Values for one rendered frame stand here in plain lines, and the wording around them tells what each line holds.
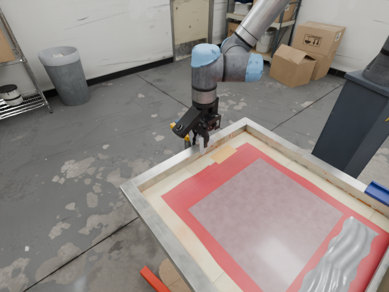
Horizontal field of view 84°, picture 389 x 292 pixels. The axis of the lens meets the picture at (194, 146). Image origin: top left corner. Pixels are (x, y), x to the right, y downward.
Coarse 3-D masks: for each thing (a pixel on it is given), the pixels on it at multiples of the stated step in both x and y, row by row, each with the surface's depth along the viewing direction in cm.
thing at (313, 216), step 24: (216, 168) 76; (240, 168) 76; (264, 168) 76; (264, 192) 68; (288, 192) 68; (312, 192) 68; (288, 216) 62; (312, 216) 62; (336, 216) 62; (360, 216) 62; (312, 240) 57; (384, 240) 57; (360, 264) 53; (360, 288) 49
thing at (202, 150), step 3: (201, 138) 72; (210, 138) 76; (213, 138) 77; (201, 141) 73; (210, 141) 76; (213, 141) 77; (201, 144) 74; (207, 144) 76; (210, 144) 77; (201, 147) 75; (207, 147) 76; (201, 150) 76; (204, 150) 75; (201, 153) 77; (204, 153) 77
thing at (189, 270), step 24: (240, 120) 92; (216, 144) 83; (288, 144) 80; (168, 168) 71; (312, 168) 74; (360, 192) 65; (144, 216) 58; (168, 240) 53; (192, 264) 49; (192, 288) 46
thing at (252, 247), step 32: (192, 192) 68; (224, 192) 68; (192, 224) 60; (224, 224) 60; (256, 224) 60; (224, 256) 54; (256, 256) 54; (288, 256) 54; (256, 288) 49; (288, 288) 49; (352, 288) 49
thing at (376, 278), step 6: (384, 258) 50; (384, 264) 49; (378, 270) 48; (384, 270) 48; (372, 276) 48; (378, 276) 47; (372, 282) 46; (378, 282) 46; (366, 288) 46; (372, 288) 45
